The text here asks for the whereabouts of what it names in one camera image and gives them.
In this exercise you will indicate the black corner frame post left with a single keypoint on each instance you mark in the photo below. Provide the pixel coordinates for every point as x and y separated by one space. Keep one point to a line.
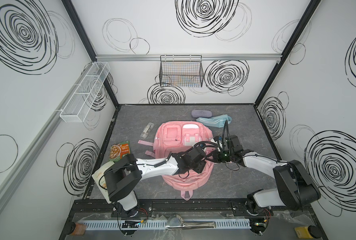
72 13

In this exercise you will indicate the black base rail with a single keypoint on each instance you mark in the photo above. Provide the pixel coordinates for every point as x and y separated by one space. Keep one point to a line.
148 207

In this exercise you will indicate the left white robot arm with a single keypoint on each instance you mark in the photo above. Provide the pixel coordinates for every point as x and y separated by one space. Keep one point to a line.
123 177

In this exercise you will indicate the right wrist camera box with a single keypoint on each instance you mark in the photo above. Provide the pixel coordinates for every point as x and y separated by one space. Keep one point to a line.
219 140

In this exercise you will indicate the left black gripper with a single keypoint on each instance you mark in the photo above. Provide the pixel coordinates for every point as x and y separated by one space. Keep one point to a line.
202 156

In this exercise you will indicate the black corner frame post right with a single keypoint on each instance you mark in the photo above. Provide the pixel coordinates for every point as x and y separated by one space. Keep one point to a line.
299 29

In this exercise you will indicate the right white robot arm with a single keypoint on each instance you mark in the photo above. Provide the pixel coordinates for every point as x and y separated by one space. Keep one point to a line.
294 186

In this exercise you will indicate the white slotted cable duct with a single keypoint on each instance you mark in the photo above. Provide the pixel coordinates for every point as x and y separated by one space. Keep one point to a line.
127 225

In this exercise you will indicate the black wire basket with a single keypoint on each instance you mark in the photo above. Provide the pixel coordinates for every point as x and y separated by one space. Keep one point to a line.
181 74

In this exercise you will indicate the purple glasses case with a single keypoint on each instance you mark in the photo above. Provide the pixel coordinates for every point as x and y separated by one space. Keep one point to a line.
201 114

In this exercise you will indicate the black corner frame post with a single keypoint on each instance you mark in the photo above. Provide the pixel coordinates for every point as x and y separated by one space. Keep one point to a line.
72 13
299 29

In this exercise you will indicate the light blue pouch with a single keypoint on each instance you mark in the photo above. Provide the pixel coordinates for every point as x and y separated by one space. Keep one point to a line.
216 122

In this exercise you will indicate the aluminium wall rail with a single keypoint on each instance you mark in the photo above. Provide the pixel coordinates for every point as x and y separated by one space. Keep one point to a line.
189 57

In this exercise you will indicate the yellow black button box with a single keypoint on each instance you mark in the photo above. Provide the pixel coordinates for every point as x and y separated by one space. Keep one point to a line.
308 232

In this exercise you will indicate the pink student backpack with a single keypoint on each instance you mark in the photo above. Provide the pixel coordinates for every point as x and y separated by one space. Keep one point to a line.
176 137

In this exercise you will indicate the clear plastic pencil case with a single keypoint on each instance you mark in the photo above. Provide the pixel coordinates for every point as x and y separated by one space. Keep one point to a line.
146 131

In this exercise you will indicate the green snack packet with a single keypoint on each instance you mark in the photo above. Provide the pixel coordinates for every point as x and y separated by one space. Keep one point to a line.
118 151

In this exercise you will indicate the white food pouch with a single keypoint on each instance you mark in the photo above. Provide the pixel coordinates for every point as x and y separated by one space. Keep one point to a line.
100 181

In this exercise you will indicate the white wire shelf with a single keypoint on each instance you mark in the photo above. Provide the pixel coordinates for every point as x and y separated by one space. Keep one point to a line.
86 92

